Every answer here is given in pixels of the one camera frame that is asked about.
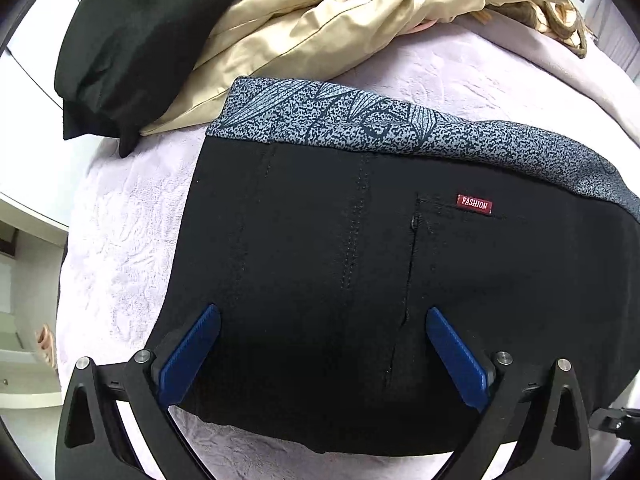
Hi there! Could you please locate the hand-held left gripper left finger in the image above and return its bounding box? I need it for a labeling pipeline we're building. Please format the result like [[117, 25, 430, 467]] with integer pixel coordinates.
[[54, 303, 222, 480]]

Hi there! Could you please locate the beige jacket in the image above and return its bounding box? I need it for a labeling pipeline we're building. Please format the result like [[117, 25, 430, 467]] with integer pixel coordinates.
[[140, 0, 571, 137]]

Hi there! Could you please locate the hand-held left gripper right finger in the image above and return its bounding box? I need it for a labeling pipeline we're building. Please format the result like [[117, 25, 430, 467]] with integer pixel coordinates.
[[425, 306, 593, 480]]

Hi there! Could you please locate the white wardrobe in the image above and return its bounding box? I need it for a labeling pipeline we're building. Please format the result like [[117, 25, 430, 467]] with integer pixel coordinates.
[[0, 0, 126, 233]]

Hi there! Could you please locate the black pants grey patterned waistband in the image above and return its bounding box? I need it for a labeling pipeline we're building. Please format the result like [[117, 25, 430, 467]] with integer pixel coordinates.
[[150, 76, 640, 456]]

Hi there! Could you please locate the white shelf unit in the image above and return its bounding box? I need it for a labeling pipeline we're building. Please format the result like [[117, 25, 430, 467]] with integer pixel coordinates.
[[0, 194, 71, 411]]

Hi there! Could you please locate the brown beige knit garment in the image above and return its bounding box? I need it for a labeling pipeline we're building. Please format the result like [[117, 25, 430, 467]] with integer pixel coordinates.
[[470, 0, 597, 59]]

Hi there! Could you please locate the black garment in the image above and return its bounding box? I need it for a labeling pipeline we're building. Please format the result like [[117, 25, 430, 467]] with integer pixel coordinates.
[[55, 0, 283, 158]]

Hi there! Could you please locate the lavender plush blanket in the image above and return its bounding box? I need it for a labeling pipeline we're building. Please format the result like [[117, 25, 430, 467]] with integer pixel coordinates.
[[54, 10, 640, 480]]

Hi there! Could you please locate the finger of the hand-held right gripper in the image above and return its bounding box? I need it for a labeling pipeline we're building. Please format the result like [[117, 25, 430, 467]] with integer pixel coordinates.
[[590, 406, 640, 436]]

